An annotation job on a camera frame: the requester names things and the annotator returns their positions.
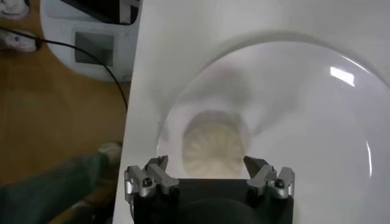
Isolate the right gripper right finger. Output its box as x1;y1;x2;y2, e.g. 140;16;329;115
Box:
243;155;296;200

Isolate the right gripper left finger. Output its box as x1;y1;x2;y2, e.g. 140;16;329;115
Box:
124;155;180;201

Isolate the white steamed baozi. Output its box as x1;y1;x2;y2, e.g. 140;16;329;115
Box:
182;110;246;179

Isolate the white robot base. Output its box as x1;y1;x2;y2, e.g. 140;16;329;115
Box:
39;0;143;83

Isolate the white oval plate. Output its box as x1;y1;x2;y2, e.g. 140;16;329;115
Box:
157;39;390;224

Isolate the thin black cable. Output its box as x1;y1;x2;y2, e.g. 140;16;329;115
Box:
0;26;129;110

